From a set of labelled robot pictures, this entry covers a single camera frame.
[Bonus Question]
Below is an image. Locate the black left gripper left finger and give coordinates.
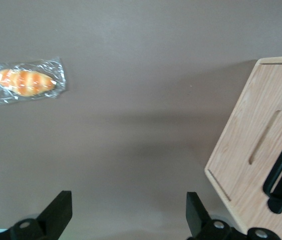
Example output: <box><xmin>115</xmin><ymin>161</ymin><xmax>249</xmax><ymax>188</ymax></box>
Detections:
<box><xmin>0</xmin><ymin>190</ymin><xmax>73</xmax><ymax>240</ymax></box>

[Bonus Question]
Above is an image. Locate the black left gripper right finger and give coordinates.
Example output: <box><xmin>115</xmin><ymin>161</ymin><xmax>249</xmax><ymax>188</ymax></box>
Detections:
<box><xmin>185</xmin><ymin>191</ymin><xmax>281</xmax><ymax>240</ymax></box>

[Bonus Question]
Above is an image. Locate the black metal drawer handle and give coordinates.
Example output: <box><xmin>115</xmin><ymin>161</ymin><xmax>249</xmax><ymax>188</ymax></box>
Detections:
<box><xmin>262</xmin><ymin>117</ymin><xmax>282</xmax><ymax>215</ymax></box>

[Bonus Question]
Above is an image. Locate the wooden drawer cabinet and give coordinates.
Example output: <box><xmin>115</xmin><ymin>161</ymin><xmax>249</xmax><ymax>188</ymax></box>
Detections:
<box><xmin>204</xmin><ymin>54</ymin><xmax>282</xmax><ymax>240</ymax></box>

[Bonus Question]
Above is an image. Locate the bread roll in clear wrapper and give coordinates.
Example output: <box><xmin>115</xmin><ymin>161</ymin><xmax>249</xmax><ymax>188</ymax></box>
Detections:
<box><xmin>0</xmin><ymin>56</ymin><xmax>69</xmax><ymax>107</ymax></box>

